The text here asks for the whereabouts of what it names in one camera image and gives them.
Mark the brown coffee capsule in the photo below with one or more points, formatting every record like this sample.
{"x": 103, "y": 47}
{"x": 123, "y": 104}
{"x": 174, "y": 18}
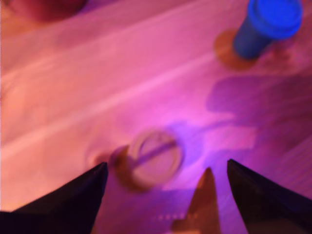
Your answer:
{"x": 151, "y": 161}

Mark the blue coffee capsule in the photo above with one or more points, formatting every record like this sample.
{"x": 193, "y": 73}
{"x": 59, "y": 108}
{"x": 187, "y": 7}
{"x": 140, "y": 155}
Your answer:
{"x": 268, "y": 22}

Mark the red coffee mug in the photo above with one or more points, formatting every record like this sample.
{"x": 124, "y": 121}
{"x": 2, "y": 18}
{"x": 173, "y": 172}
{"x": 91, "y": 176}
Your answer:
{"x": 48, "y": 8}

